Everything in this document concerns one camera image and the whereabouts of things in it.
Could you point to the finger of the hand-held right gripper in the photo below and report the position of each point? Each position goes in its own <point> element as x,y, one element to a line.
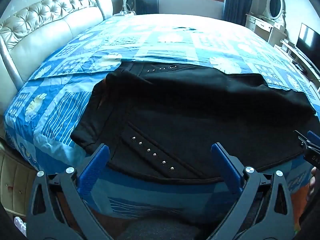
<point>310,142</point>

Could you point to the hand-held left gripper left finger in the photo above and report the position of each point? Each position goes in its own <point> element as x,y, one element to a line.
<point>93,170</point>

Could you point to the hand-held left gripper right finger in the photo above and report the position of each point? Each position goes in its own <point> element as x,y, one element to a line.
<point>226,165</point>

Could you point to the black studded pants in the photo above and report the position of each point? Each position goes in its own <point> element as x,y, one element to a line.
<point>187,105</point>

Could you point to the blue patterned bedsheet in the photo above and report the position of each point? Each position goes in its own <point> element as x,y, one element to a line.
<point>75,100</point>

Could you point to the white television stand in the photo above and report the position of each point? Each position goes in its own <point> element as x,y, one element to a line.
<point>297,57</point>

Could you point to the black television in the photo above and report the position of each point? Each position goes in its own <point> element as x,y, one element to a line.
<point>308,40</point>

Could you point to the white dressing table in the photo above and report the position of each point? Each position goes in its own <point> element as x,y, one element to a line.
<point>262,28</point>

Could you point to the oval white-framed mirror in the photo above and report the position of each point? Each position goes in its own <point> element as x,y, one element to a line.
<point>275,5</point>

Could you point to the beige tufted headboard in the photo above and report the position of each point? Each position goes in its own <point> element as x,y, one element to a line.
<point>50,35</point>

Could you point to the white nightstand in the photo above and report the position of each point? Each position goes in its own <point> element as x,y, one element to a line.
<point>125,13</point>

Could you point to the white fan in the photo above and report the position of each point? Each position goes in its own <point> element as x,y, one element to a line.
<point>128,3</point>

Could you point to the beige padded bed frame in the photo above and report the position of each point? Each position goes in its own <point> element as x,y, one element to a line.
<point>17,180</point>

